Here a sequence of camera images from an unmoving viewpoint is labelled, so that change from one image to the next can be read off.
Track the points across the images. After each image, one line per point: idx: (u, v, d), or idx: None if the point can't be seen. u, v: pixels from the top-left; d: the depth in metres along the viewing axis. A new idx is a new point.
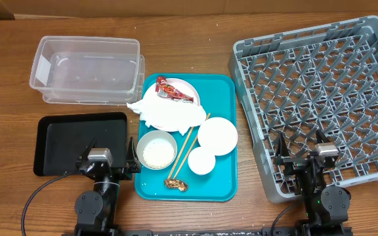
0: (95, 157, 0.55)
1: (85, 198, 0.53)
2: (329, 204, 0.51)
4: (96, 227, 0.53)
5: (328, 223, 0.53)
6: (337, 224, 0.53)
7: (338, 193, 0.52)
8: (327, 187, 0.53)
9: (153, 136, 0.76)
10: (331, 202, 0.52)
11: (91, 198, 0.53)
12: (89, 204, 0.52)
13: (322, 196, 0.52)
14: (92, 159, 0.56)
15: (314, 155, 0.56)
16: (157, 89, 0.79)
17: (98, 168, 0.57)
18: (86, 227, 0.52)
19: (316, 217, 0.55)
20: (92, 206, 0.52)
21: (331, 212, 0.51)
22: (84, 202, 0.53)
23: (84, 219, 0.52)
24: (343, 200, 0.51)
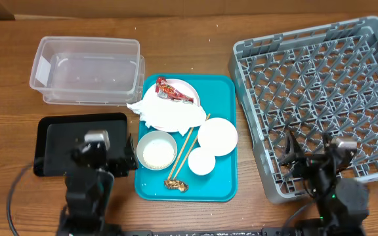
0: (92, 136, 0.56)
1: (78, 170, 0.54)
2: (346, 199, 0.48)
4: (86, 206, 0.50)
5: (347, 222, 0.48)
6: (355, 225, 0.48)
7: (356, 186, 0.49)
8: (341, 179, 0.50)
9: (153, 136, 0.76)
10: (347, 196, 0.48)
11: (87, 171, 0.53)
12: (83, 176, 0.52)
13: (338, 189, 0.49)
14: (88, 139, 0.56)
15: (333, 147, 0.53)
16: (157, 89, 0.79)
17: (93, 151, 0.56)
18: (75, 201, 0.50)
19: (331, 215, 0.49)
20: (84, 177, 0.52)
21: (350, 206, 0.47)
22: (78, 176, 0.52)
23: (75, 192, 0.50)
24: (361, 193, 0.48)
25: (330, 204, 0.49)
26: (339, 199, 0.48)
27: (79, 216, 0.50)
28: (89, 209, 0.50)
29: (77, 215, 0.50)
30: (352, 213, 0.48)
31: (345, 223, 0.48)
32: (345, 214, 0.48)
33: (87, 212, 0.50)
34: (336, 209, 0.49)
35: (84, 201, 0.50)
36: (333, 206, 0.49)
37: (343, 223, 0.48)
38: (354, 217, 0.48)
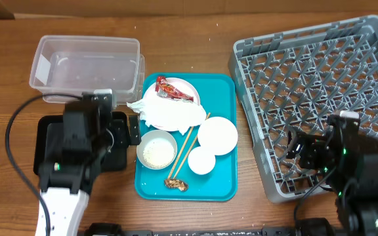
0: (100, 92, 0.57)
1: (79, 101, 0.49)
2: (358, 147, 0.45)
4: (82, 133, 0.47)
5: (365, 175, 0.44)
6: (373, 179, 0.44)
7: (376, 147, 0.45)
8: (354, 135, 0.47)
9: (153, 135, 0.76)
10: (358, 145, 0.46)
11: (87, 103, 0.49)
12: (83, 104, 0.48)
13: (346, 140, 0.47)
14: (97, 94, 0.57)
15: (335, 118, 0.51)
16: (157, 88, 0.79)
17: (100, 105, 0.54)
18: (73, 126, 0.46)
19: (347, 178, 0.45)
20: (86, 105, 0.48)
21: (364, 153, 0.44)
22: (80, 103, 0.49)
23: (75, 110, 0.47)
24: (372, 143, 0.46)
25: (345, 162, 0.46)
26: (351, 151, 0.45)
27: (71, 148, 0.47)
28: (84, 138, 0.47)
29: (68, 145, 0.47)
30: (367, 165, 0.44)
31: (363, 179, 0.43)
32: (359, 167, 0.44)
33: (81, 141, 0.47)
34: (350, 166, 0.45)
35: (83, 128, 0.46)
36: (348, 163, 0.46)
37: (361, 181, 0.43)
38: (368, 169, 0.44)
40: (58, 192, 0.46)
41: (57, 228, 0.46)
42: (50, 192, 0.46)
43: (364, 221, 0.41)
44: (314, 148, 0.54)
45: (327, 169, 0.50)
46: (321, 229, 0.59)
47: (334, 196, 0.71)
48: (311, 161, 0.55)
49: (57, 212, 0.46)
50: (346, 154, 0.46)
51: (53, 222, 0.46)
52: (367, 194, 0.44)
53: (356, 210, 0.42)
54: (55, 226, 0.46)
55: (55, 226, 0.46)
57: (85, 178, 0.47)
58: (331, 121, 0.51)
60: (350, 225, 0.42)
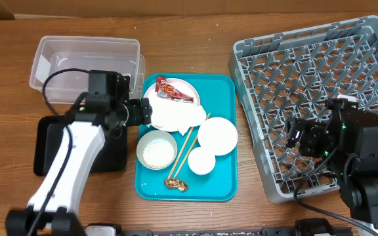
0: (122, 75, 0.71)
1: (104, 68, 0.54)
2: (356, 118, 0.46)
4: (103, 90, 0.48)
5: (366, 149, 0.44)
6: (373, 152, 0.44)
7: (373, 118, 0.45)
8: (352, 110, 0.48)
9: (153, 135, 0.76)
10: (357, 118, 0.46)
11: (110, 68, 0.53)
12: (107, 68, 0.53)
13: (344, 117, 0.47)
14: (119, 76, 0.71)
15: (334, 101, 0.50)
16: (157, 89, 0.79)
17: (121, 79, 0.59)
18: (96, 80, 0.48)
19: (347, 155, 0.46)
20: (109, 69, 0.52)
21: (363, 124, 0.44)
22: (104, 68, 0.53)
23: (98, 71, 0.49)
24: (371, 115, 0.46)
25: (344, 138, 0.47)
26: (350, 124, 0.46)
27: (92, 103, 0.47)
28: (105, 94, 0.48)
29: (89, 101, 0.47)
30: (367, 136, 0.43)
31: (363, 153, 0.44)
32: (359, 139, 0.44)
33: (102, 97, 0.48)
34: (349, 141, 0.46)
35: (104, 86, 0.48)
36: (348, 138, 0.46)
37: (362, 155, 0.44)
38: (368, 139, 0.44)
40: (81, 125, 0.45)
41: (79, 147, 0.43)
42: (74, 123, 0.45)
43: (368, 196, 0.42)
44: (314, 134, 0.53)
45: (327, 152, 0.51)
46: (321, 229, 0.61)
47: (333, 196, 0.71)
48: (310, 147, 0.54)
49: (79, 135, 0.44)
50: (346, 129, 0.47)
51: (75, 142, 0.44)
52: (368, 169, 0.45)
53: (359, 186, 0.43)
54: (76, 145, 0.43)
55: (76, 146, 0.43)
57: (105, 124, 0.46)
58: (329, 105, 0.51)
60: (354, 201, 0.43)
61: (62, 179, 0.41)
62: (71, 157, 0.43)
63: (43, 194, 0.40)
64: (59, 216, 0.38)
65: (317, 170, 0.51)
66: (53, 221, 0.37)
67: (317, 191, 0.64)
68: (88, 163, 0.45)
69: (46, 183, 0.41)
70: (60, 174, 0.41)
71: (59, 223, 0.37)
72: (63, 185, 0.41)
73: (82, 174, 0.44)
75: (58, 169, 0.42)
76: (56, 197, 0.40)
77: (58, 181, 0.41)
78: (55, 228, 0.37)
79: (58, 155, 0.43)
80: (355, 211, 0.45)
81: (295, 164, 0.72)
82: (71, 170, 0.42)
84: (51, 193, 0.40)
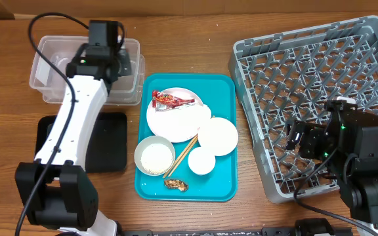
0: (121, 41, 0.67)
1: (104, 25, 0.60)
2: (354, 118, 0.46)
4: (104, 40, 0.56)
5: (366, 148, 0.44)
6: (372, 151, 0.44)
7: (373, 119, 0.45)
8: (358, 112, 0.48)
9: (153, 139, 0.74)
10: (356, 118, 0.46)
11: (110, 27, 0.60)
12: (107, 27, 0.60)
13: (344, 117, 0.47)
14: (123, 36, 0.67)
15: (333, 103, 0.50)
16: (154, 104, 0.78)
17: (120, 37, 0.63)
18: (98, 33, 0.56)
19: (347, 155, 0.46)
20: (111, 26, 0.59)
21: (362, 124, 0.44)
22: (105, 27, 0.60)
23: (98, 23, 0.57)
24: (370, 116, 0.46)
25: (344, 139, 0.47)
26: (349, 124, 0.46)
27: (93, 54, 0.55)
28: (105, 46, 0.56)
29: (91, 50, 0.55)
30: (366, 135, 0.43)
31: (363, 153, 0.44)
32: (358, 139, 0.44)
33: (104, 48, 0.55)
34: (349, 141, 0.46)
35: (105, 37, 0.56)
36: (348, 138, 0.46)
37: (362, 155, 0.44)
38: (367, 139, 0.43)
40: (84, 77, 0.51)
41: (81, 102, 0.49)
42: (76, 77, 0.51)
43: (368, 196, 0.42)
44: (313, 135, 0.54)
45: (327, 154, 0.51)
46: (321, 229, 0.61)
47: (334, 196, 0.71)
48: (310, 149, 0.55)
49: (81, 90, 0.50)
50: (344, 129, 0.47)
51: (78, 98, 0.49)
52: (368, 169, 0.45)
53: (359, 186, 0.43)
54: (79, 100, 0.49)
55: (79, 101, 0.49)
57: (106, 77, 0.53)
58: (328, 106, 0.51)
60: (354, 201, 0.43)
61: (67, 134, 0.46)
62: (75, 114, 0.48)
63: (50, 148, 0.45)
64: (67, 170, 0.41)
65: (317, 171, 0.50)
66: (62, 175, 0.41)
67: (317, 191, 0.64)
68: (92, 117, 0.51)
69: (51, 138, 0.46)
70: (64, 131, 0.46)
71: (67, 177, 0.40)
72: (67, 140, 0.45)
73: (87, 126, 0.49)
75: (63, 124, 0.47)
76: (62, 152, 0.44)
77: (63, 136, 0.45)
78: (63, 182, 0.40)
79: (63, 109, 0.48)
80: (355, 212, 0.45)
81: (295, 164, 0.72)
82: (76, 122, 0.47)
84: (57, 148, 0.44)
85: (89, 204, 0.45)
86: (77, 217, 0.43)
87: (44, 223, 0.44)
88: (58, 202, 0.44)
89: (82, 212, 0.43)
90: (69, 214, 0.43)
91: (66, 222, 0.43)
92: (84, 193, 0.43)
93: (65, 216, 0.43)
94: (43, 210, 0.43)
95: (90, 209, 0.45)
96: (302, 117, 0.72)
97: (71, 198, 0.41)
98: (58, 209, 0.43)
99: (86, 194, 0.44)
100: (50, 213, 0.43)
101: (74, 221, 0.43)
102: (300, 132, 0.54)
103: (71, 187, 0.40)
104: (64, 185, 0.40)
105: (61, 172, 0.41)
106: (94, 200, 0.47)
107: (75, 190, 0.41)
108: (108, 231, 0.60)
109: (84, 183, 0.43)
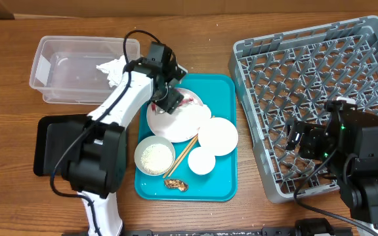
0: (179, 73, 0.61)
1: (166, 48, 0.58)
2: (354, 118, 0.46)
4: (159, 57, 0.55)
5: (366, 149, 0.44)
6: (372, 152, 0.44)
7: (372, 119, 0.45)
8: (359, 113, 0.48)
9: (153, 139, 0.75)
10: (356, 118, 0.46)
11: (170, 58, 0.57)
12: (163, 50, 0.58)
13: (345, 117, 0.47)
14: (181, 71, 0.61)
15: (333, 103, 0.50)
16: (153, 107, 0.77)
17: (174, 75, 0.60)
18: (158, 48, 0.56)
19: (347, 155, 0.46)
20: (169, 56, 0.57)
21: (362, 125, 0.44)
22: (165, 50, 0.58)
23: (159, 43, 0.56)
24: (370, 116, 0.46)
25: (344, 139, 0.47)
26: (349, 125, 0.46)
27: (149, 63, 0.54)
28: (160, 62, 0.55)
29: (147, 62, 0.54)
30: (366, 135, 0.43)
31: (363, 153, 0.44)
32: (358, 140, 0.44)
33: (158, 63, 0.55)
34: (349, 142, 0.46)
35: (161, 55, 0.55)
36: (348, 138, 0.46)
37: (362, 155, 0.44)
38: (367, 139, 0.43)
40: (137, 76, 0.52)
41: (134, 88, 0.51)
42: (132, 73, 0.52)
43: (368, 196, 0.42)
44: (313, 136, 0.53)
45: (327, 154, 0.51)
46: (321, 229, 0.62)
47: (333, 196, 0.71)
48: (310, 149, 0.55)
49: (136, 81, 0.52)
50: (344, 129, 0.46)
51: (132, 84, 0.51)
52: (368, 169, 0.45)
53: (359, 186, 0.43)
54: (132, 87, 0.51)
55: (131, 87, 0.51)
57: (155, 82, 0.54)
58: (328, 107, 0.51)
60: (354, 201, 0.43)
61: (118, 105, 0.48)
62: (126, 94, 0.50)
63: (101, 111, 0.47)
64: (112, 128, 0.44)
65: (317, 171, 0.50)
66: (107, 131, 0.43)
67: (317, 191, 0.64)
68: (138, 103, 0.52)
69: (104, 105, 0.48)
70: (117, 101, 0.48)
71: (111, 134, 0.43)
72: (117, 109, 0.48)
73: (132, 108, 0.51)
75: (115, 98, 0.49)
76: (110, 116, 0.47)
77: (114, 105, 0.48)
78: (107, 136, 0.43)
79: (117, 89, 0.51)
80: (355, 212, 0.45)
81: (295, 164, 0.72)
82: (125, 101, 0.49)
84: (108, 111, 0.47)
85: (118, 171, 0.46)
86: (106, 177, 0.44)
87: (73, 177, 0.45)
88: (92, 160, 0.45)
89: (111, 174, 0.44)
90: (100, 172, 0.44)
91: (95, 181, 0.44)
92: (119, 155, 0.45)
93: (97, 174, 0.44)
94: (78, 163, 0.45)
95: (117, 176, 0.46)
96: (302, 117, 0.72)
97: (108, 155, 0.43)
98: (91, 166, 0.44)
99: (121, 158, 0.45)
100: (83, 167, 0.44)
101: (102, 180, 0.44)
102: (300, 132, 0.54)
103: (113, 141, 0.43)
104: (106, 141, 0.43)
105: (106, 129, 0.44)
106: (121, 172, 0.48)
107: (115, 145, 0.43)
108: (115, 225, 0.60)
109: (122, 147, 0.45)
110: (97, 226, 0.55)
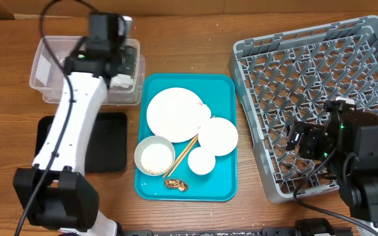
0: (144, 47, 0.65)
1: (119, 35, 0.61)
2: (354, 118, 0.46)
4: (104, 34, 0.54)
5: (364, 147, 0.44)
6: (371, 150, 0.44)
7: (371, 118, 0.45)
8: (359, 112, 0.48)
9: (153, 139, 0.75)
10: (355, 118, 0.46)
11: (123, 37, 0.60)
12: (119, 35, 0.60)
13: (344, 117, 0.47)
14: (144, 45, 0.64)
15: (332, 103, 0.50)
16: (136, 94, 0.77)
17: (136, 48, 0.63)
18: (100, 24, 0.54)
19: (346, 155, 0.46)
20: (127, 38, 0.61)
21: (361, 123, 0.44)
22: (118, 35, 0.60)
23: (98, 15, 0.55)
24: (369, 115, 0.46)
25: (344, 138, 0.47)
26: (348, 125, 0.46)
27: (92, 48, 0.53)
28: (105, 41, 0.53)
29: (91, 44, 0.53)
30: (365, 135, 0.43)
31: (362, 151, 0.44)
32: (357, 139, 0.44)
33: (103, 42, 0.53)
34: (348, 141, 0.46)
35: (105, 31, 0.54)
36: (347, 137, 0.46)
37: (361, 154, 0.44)
38: (367, 139, 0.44)
40: (82, 74, 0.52)
41: (79, 102, 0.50)
42: (74, 74, 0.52)
43: (367, 196, 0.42)
44: (313, 136, 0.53)
45: (326, 154, 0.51)
46: (321, 229, 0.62)
47: (333, 196, 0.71)
48: (310, 149, 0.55)
49: (79, 90, 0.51)
50: (344, 129, 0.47)
51: (75, 98, 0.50)
52: (367, 168, 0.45)
53: (359, 185, 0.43)
54: (77, 100, 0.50)
55: (77, 101, 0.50)
57: (105, 71, 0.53)
58: (327, 107, 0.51)
60: (354, 200, 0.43)
61: (65, 136, 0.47)
62: (73, 111, 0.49)
63: (48, 150, 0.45)
64: (65, 177, 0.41)
65: (317, 171, 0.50)
66: (60, 181, 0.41)
67: (317, 191, 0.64)
68: (91, 113, 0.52)
69: (49, 141, 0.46)
70: (63, 132, 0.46)
71: (65, 183, 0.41)
72: (65, 143, 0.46)
73: (86, 123, 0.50)
75: (61, 125, 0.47)
76: (60, 156, 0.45)
77: (62, 141, 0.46)
78: (61, 187, 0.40)
79: (60, 110, 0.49)
80: (355, 211, 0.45)
81: (295, 164, 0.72)
82: (73, 123, 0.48)
84: (55, 153, 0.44)
85: (91, 206, 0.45)
86: (78, 219, 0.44)
87: (45, 224, 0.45)
88: (59, 205, 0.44)
89: (82, 214, 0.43)
90: (69, 217, 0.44)
91: (67, 224, 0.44)
92: (85, 196, 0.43)
93: (65, 219, 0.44)
94: (44, 212, 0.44)
95: (92, 209, 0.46)
96: (302, 117, 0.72)
97: (69, 204, 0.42)
98: (58, 213, 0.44)
99: (88, 197, 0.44)
100: (50, 214, 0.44)
101: (74, 223, 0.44)
102: (299, 132, 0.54)
103: (69, 193, 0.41)
104: (63, 191, 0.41)
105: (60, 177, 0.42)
106: (93, 202, 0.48)
107: (72, 196, 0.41)
108: (108, 230, 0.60)
109: (84, 187, 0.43)
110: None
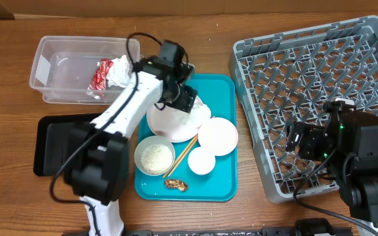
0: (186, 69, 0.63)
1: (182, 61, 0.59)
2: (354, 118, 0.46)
4: (171, 56, 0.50)
5: (364, 147, 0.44)
6: (371, 151, 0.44)
7: (371, 118, 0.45)
8: (357, 112, 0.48)
9: (153, 139, 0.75)
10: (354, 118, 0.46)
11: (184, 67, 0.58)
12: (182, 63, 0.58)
13: (344, 117, 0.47)
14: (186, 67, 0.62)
15: (331, 104, 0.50)
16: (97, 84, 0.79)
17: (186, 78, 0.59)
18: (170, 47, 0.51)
19: (346, 155, 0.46)
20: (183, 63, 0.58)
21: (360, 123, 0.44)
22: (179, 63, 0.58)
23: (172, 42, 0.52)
24: (369, 115, 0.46)
25: (344, 138, 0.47)
26: (348, 125, 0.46)
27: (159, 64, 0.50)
28: (172, 62, 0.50)
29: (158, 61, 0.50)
30: (365, 135, 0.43)
31: (361, 151, 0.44)
32: (357, 139, 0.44)
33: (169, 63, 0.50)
34: (348, 141, 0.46)
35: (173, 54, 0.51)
36: (347, 137, 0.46)
37: (360, 154, 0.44)
38: (367, 139, 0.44)
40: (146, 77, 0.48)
41: (140, 94, 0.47)
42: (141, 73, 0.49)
43: (367, 196, 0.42)
44: (312, 136, 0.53)
45: (326, 154, 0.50)
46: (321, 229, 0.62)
47: (333, 196, 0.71)
48: (310, 151, 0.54)
49: (144, 83, 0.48)
50: (344, 129, 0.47)
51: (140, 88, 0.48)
52: (367, 168, 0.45)
53: (359, 185, 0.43)
54: (140, 90, 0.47)
55: (138, 91, 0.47)
57: (165, 84, 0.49)
58: (326, 107, 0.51)
60: (354, 200, 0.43)
61: (122, 112, 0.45)
62: (134, 97, 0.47)
63: (105, 118, 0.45)
64: (117, 137, 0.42)
65: (317, 171, 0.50)
66: (110, 141, 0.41)
67: (317, 191, 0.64)
68: (146, 107, 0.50)
69: (109, 111, 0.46)
70: (122, 108, 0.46)
71: (115, 143, 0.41)
72: (122, 117, 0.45)
73: (140, 113, 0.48)
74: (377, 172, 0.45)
75: (122, 103, 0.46)
76: (115, 124, 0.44)
77: (120, 113, 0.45)
78: (109, 146, 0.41)
79: (124, 93, 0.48)
80: (355, 211, 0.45)
81: (295, 164, 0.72)
82: (132, 109, 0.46)
84: (112, 118, 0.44)
85: (121, 179, 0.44)
86: (109, 185, 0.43)
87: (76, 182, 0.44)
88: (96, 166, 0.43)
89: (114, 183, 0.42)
90: (102, 181, 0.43)
91: (96, 189, 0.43)
92: (124, 164, 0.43)
93: (98, 182, 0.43)
94: (81, 170, 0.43)
95: (121, 183, 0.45)
96: (302, 117, 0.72)
97: (112, 165, 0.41)
98: (93, 174, 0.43)
99: (124, 167, 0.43)
100: (85, 174, 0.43)
101: (103, 189, 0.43)
102: (298, 132, 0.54)
103: (115, 154, 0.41)
104: (110, 151, 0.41)
105: (110, 138, 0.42)
106: (125, 179, 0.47)
107: (118, 157, 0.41)
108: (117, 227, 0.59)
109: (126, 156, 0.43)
110: (98, 229, 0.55)
